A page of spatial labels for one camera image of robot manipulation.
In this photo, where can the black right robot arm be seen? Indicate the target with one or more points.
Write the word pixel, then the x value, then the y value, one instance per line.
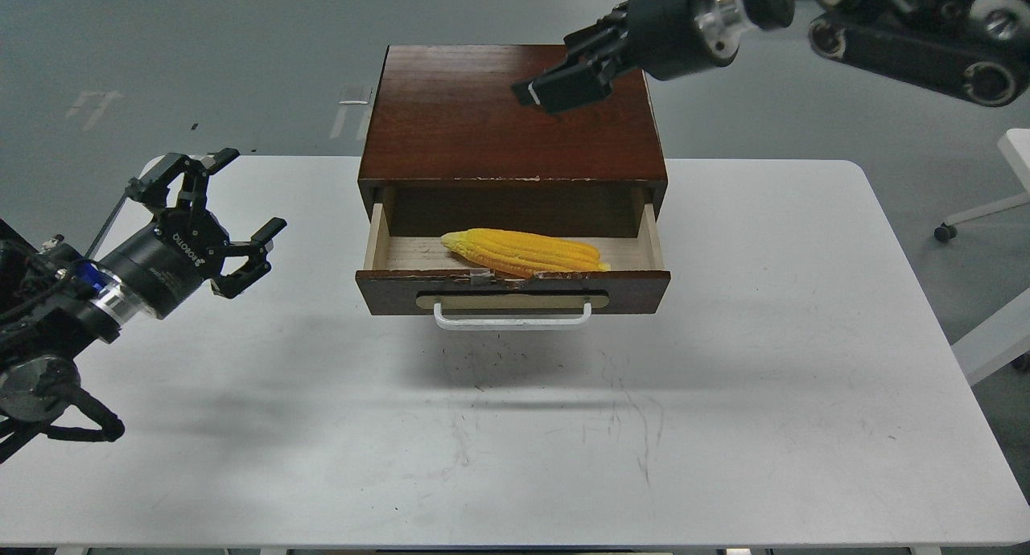
pixel 974 50

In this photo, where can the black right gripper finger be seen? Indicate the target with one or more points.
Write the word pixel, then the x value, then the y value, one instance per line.
pixel 606 40
pixel 569 85

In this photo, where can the wooden drawer with white handle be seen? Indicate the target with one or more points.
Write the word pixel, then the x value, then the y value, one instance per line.
pixel 411 275

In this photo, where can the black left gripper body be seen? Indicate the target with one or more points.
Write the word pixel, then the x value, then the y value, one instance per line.
pixel 165 262

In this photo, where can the dark wooden drawer cabinet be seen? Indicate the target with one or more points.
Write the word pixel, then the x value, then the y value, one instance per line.
pixel 447 115

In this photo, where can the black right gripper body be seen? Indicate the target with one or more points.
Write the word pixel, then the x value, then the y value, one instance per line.
pixel 670 39

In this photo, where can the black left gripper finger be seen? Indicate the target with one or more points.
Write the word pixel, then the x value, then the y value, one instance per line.
pixel 179 182
pixel 256 263

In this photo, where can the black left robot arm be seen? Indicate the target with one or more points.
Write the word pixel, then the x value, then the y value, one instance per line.
pixel 56 301

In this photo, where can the yellow corn cob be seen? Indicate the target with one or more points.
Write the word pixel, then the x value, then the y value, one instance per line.
pixel 523 254

